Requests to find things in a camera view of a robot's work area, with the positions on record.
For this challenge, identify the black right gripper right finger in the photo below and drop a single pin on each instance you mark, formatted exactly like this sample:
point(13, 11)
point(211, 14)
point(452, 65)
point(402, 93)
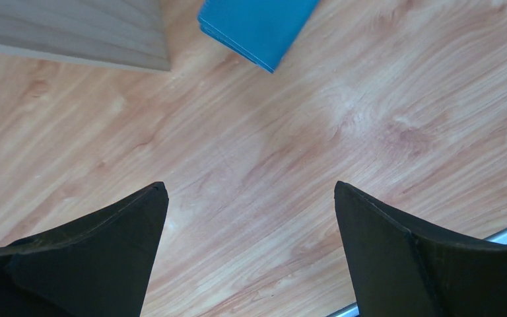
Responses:
point(402, 265)

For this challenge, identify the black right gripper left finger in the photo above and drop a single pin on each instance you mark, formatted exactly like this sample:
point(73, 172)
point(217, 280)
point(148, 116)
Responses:
point(97, 265)

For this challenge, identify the blue leather card holder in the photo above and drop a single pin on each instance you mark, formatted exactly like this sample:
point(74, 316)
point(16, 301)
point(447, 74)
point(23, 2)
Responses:
point(260, 31)

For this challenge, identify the wooden shelf unit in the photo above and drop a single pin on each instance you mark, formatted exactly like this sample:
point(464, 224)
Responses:
point(121, 34)

